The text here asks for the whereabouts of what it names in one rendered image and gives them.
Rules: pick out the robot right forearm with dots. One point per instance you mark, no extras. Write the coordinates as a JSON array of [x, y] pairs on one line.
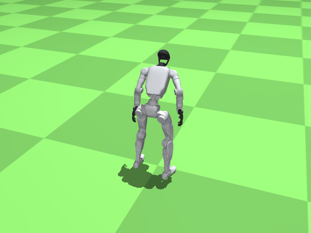
[[179, 102]]

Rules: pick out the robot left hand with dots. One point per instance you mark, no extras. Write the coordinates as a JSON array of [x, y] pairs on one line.
[[133, 113]]

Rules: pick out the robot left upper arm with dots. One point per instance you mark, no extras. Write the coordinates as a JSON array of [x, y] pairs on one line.
[[141, 80]]

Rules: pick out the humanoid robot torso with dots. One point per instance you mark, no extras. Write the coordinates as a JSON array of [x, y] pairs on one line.
[[156, 85]]

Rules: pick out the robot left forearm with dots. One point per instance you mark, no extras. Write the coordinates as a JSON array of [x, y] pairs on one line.
[[136, 99]]

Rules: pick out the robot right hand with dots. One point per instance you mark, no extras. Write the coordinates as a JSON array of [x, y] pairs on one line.
[[180, 112]]

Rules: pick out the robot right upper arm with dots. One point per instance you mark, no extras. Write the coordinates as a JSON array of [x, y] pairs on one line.
[[176, 81]]

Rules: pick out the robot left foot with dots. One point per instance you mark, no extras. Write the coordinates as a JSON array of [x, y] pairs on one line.
[[136, 163]]

